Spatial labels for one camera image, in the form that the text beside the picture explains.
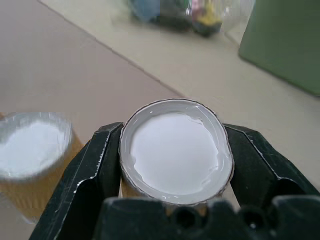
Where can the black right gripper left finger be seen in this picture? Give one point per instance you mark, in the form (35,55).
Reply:
(82,172)

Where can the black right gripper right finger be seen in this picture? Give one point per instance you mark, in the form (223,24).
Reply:
(257,165)

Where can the brown ribbed paper cup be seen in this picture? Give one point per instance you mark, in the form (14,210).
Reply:
(30,160)
(175,152)

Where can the green box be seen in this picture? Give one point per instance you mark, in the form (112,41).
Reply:
(282,42)

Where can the clear plastic bag with items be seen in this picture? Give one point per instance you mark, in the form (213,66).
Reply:
(182,15)

